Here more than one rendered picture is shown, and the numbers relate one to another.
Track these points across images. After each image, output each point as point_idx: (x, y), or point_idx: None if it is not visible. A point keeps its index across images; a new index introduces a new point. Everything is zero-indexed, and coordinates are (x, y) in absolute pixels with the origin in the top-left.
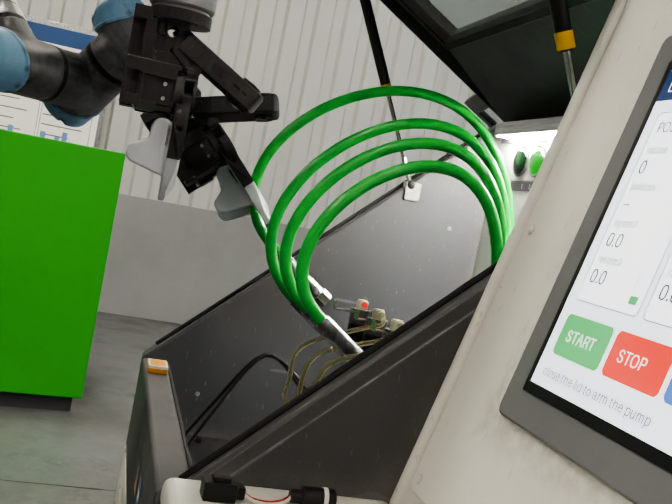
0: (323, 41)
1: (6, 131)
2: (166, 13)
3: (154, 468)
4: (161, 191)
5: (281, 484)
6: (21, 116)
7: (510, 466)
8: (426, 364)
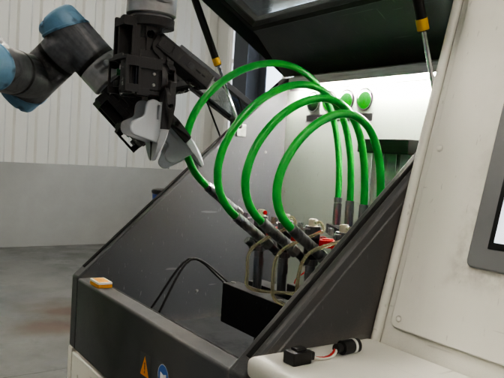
0: (27, 24)
1: None
2: (149, 21)
3: (202, 354)
4: (155, 154)
5: (312, 343)
6: None
7: (496, 297)
8: (380, 244)
